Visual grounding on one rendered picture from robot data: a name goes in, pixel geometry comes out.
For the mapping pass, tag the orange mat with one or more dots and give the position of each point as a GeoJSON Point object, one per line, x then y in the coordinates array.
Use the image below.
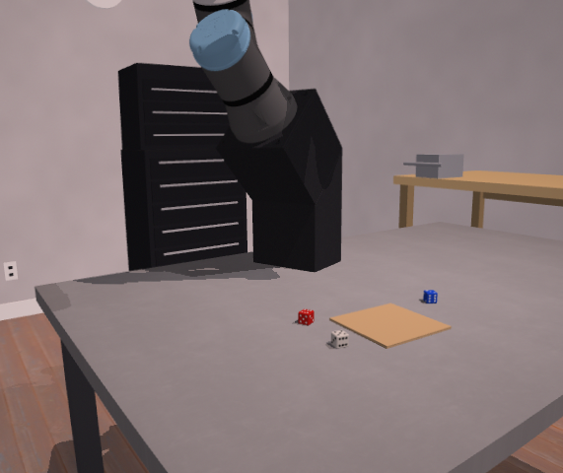
{"type": "Point", "coordinates": [389, 325]}

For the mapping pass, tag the white die with black pips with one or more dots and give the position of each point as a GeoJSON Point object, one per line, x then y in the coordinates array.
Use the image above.
{"type": "Point", "coordinates": [339, 339]}

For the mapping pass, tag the blue die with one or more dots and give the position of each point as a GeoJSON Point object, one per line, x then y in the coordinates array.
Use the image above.
{"type": "Point", "coordinates": [430, 297]}

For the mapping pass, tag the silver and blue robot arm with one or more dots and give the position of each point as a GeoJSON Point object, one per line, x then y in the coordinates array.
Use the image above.
{"type": "Point", "coordinates": [224, 45]}

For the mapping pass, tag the red die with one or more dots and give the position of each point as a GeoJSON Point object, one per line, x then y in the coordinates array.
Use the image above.
{"type": "Point", "coordinates": [306, 316]}

